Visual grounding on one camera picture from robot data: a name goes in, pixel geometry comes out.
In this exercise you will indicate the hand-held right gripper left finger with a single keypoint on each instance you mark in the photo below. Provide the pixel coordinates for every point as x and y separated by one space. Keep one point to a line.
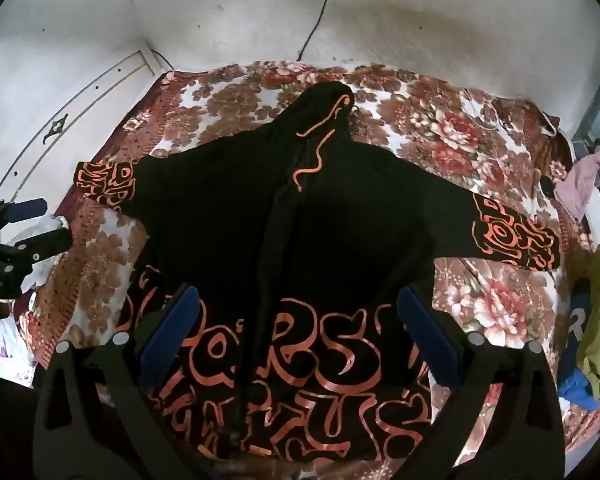
172 330

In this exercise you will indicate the floral fleece blanket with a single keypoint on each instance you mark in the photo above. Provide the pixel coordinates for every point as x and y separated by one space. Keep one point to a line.
445 125

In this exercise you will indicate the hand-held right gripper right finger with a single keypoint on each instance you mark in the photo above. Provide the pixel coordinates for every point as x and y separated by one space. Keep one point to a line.
427 335

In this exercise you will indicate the dark garment with white print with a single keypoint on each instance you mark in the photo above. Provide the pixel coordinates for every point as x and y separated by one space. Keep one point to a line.
577 310

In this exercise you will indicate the bright blue garment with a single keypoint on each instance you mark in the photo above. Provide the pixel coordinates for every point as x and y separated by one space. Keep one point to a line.
577 391

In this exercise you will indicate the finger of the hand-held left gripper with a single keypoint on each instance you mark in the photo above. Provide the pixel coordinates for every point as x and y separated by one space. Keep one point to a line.
45 245
27 208

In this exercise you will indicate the white bed headboard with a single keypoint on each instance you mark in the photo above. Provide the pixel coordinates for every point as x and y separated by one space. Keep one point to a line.
80 110

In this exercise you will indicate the pink cloth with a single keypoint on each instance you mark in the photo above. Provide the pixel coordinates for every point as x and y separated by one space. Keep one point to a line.
580 180

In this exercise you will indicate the black hoodie with orange print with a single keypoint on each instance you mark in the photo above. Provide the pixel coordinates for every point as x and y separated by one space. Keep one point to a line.
305 240

